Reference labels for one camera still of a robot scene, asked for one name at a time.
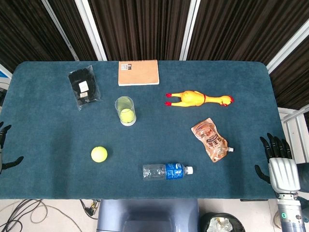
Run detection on brown spiral notebook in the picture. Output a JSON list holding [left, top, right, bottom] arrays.
[[118, 59, 160, 87]]

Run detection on black item in clear bag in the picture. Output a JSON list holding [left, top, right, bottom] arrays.
[[68, 64, 101, 112]]

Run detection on blue grey robot body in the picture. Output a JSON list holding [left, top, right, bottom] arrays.
[[96, 199, 200, 232]]

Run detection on white aluminium frame rack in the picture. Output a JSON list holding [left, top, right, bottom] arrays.
[[277, 103, 309, 165]]

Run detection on yellow tennis ball black print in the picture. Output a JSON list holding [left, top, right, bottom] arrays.
[[120, 108, 136, 124]]

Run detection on grey floor cable bundle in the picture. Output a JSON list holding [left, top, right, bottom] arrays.
[[0, 199, 83, 232]]

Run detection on black power plug with cable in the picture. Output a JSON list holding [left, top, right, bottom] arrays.
[[79, 199, 101, 220]]

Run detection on wide white frame post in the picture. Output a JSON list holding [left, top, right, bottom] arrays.
[[74, 0, 108, 61], [179, 0, 201, 61]]

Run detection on orange drink pouch with spout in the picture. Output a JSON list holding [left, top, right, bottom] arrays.
[[191, 117, 235, 163]]

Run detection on black trash bin with paper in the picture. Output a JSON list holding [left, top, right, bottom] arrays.
[[199, 212, 246, 232]]

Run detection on plain yellow tennis ball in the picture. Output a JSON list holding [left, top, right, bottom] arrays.
[[91, 146, 108, 163]]

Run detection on clear cup with ball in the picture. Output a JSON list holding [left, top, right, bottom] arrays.
[[114, 96, 137, 127]]

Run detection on blue felt table mat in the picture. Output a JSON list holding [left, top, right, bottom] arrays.
[[0, 60, 285, 200]]

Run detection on thin grey frame post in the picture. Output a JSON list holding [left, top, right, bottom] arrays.
[[41, 0, 80, 61]]

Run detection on clear water bottle blue label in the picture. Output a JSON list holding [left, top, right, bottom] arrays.
[[142, 162, 194, 181]]

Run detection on dark brown curtain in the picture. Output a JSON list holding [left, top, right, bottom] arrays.
[[0, 0, 309, 111]]

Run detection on yellow rubber chicken toy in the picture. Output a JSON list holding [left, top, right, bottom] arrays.
[[165, 90, 235, 108]]

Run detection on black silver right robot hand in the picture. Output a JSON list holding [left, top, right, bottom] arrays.
[[254, 132, 301, 194]]

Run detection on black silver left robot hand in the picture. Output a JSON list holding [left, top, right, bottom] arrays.
[[0, 122, 24, 175]]

